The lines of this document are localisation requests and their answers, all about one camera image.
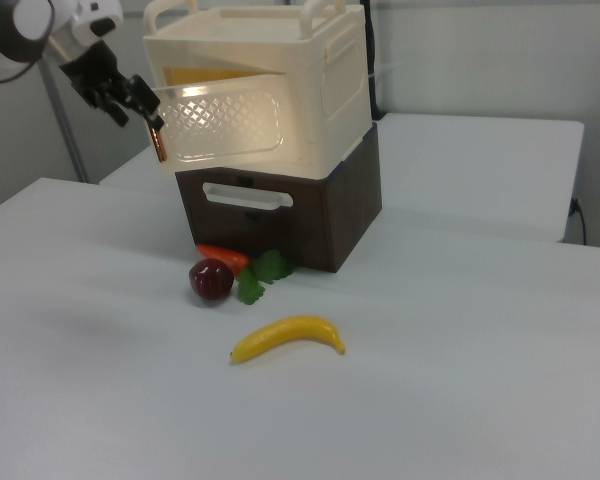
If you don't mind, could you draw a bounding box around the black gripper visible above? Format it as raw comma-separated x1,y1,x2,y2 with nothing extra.
58,40,164,129

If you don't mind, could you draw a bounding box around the copper door handle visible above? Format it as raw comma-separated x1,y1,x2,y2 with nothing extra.
146,121,169,164

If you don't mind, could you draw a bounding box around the cream translucent cabinet door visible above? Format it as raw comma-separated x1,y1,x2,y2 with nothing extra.
149,73,290,175

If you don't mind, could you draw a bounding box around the cream plastic cabinet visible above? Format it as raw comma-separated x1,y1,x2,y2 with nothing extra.
142,0,374,182

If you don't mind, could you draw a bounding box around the black pole behind cabinet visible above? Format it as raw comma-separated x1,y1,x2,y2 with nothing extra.
363,0,382,122

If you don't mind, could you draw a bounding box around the grey metal pole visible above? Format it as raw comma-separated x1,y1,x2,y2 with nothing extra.
38,53,90,184

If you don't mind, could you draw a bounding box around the orange plastic carrot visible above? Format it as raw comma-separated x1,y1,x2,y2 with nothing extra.
196,243,252,277

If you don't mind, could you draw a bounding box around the dark red plastic apple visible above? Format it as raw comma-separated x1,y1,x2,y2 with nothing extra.
187,257,235,302

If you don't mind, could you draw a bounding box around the dark green plastic leaf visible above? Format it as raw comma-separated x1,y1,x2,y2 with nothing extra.
251,249,298,287

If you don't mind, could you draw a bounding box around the light green plastic leaf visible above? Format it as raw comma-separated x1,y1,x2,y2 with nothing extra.
236,267,268,306

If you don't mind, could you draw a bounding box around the dark brown drawer box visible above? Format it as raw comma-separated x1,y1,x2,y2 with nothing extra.
174,119,384,274

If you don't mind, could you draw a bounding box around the yellow plastic banana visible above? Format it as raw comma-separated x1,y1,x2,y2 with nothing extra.
228,314,347,367

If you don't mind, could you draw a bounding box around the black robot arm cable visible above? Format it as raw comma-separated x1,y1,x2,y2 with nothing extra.
0,58,37,85

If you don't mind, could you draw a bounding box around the white drawer handle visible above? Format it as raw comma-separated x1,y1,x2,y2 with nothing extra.
202,181,295,212

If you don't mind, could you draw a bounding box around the black table side cable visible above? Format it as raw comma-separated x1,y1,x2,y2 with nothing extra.
569,196,589,246

